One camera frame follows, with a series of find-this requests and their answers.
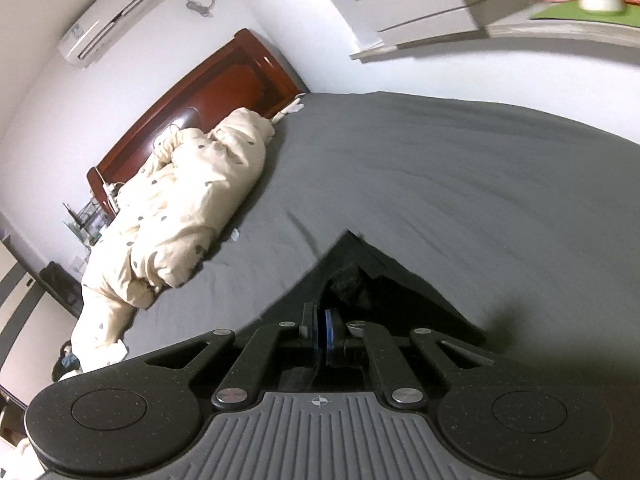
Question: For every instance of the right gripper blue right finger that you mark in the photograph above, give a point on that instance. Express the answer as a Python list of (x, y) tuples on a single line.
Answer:
[(341, 334)]

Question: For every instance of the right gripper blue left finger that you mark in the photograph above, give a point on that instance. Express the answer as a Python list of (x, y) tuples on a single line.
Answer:
[(308, 331)]

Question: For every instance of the black garment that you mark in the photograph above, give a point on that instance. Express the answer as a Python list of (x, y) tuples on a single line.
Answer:
[(360, 283)]

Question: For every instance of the beige patterned duvet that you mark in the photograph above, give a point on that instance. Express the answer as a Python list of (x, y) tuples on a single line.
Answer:
[(169, 213)]

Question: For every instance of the grey bed sheet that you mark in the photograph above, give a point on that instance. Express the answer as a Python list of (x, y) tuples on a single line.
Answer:
[(527, 223)]

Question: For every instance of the dark red wooden headboard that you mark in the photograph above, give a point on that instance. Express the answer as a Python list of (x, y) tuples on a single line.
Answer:
[(242, 73)]

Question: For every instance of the white drawer cabinet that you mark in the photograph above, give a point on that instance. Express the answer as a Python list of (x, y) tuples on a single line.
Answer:
[(415, 5)]

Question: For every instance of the black bag by wall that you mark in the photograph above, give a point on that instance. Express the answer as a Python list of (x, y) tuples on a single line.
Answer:
[(65, 288)]

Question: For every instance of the white wall air conditioner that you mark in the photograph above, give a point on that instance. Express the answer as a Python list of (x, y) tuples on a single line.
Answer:
[(105, 22)]

